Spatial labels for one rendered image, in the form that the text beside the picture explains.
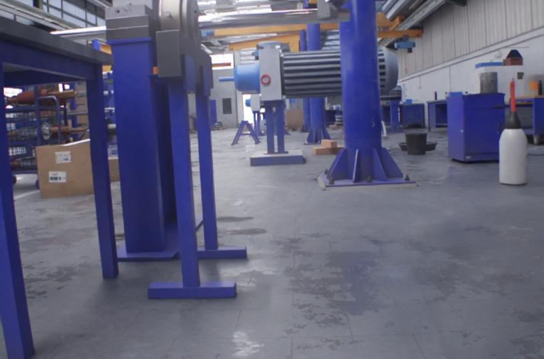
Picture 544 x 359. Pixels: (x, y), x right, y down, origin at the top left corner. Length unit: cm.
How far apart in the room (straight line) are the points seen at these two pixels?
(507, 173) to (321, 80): 281
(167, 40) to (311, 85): 441
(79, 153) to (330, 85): 318
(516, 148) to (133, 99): 278
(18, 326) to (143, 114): 105
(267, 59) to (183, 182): 434
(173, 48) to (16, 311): 84
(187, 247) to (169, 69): 58
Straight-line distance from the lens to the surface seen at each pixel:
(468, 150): 503
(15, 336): 130
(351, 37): 377
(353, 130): 373
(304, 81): 565
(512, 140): 366
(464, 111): 500
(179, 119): 143
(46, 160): 413
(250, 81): 580
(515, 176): 369
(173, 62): 136
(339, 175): 378
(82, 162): 410
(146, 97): 196
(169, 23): 215
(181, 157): 143
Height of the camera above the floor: 59
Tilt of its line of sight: 5 degrees down
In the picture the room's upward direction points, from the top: 3 degrees counter-clockwise
